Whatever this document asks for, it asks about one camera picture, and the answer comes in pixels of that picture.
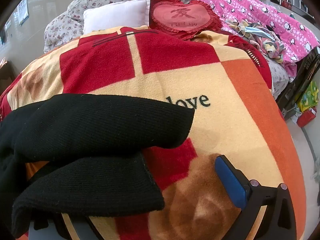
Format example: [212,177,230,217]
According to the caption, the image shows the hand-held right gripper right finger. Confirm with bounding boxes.
[215,154,298,240]

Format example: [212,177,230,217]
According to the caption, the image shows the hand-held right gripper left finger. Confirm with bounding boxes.
[56,215,102,240]

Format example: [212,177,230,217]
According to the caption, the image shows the black pants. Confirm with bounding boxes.
[0,94,195,239]

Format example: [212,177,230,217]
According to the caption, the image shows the red orange printed blanket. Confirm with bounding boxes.
[0,26,308,240]

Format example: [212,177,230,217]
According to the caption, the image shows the small red box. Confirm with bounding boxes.
[296,107,317,128]

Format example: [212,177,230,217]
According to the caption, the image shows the green packet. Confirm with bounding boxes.
[296,80,320,113]

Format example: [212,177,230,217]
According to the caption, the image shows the pile of patterned clothes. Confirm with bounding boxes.
[224,19,287,64]

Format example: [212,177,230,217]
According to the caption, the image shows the blue face mask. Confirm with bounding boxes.
[241,26,273,39]

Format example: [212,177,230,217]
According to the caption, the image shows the pink penguin blanket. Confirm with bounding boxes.
[177,0,320,64]

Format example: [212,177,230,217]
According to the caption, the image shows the red heart cushion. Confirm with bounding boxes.
[149,0,223,40]

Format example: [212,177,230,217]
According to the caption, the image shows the brown wooden furniture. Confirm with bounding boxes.
[0,60,17,88]

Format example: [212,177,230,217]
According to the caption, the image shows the white pillow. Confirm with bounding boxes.
[82,0,151,34]

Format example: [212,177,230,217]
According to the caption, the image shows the floral quilt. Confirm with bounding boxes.
[44,0,292,100]

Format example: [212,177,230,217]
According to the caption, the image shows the wall calendar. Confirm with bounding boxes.
[17,0,30,25]

